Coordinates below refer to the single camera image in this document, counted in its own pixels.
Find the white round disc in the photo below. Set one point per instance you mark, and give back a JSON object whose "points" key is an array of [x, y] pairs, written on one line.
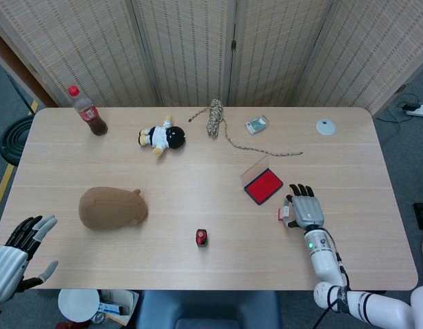
{"points": [[325, 127]]}

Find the small dark red-capped bottle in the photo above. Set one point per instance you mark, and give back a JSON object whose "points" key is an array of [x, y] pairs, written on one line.
{"points": [[201, 237]]}

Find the red ink stamp pad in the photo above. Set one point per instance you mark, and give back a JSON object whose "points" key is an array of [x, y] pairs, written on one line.
{"points": [[264, 188]]}

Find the open cardboard box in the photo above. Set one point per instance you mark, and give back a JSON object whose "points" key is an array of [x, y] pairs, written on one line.
{"points": [[120, 305]]}

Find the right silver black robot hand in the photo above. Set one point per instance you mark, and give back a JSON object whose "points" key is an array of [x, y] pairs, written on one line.
{"points": [[308, 210]]}

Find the brown capybara plush toy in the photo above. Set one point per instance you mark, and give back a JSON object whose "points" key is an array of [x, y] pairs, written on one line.
{"points": [[110, 209]]}

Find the white power strip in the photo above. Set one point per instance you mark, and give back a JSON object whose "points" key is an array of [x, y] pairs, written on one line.
{"points": [[420, 110]]}

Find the black-headed plush doll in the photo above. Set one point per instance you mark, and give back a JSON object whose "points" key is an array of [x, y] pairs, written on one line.
{"points": [[175, 135]]}

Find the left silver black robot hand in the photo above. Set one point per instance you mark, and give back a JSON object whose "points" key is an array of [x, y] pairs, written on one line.
{"points": [[9, 267]]}

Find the small green white packet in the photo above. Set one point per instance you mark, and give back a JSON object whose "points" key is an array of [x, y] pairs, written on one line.
{"points": [[256, 125]]}

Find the cola bottle red cap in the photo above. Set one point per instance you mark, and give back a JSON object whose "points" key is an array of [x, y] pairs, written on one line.
{"points": [[89, 114]]}

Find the woven folding screen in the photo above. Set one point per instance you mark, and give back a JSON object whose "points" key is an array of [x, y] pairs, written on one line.
{"points": [[183, 51]]}

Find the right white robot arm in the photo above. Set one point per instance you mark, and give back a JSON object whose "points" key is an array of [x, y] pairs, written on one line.
{"points": [[326, 260]]}

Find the red white stamp block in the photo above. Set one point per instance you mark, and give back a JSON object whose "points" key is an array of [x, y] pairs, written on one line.
{"points": [[280, 214]]}

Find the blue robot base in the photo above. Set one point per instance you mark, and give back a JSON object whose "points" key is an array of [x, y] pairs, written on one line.
{"points": [[207, 308]]}

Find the white round bucket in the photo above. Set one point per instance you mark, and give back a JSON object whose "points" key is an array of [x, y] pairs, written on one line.
{"points": [[77, 305]]}

